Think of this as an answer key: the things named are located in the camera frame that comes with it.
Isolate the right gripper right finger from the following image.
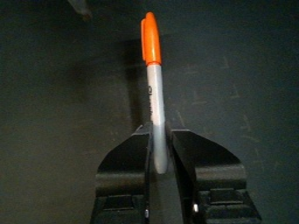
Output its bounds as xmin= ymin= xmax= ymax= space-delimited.
xmin=165 ymin=127 xmax=263 ymax=224

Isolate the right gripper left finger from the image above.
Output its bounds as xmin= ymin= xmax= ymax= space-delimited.
xmin=88 ymin=123 xmax=154 ymax=224

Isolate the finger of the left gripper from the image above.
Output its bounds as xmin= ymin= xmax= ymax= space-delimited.
xmin=66 ymin=0 xmax=93 ymax=21

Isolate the grey marker pen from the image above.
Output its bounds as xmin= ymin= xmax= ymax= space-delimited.
xmin=138 ymin=11 xmax=170 ymax=175

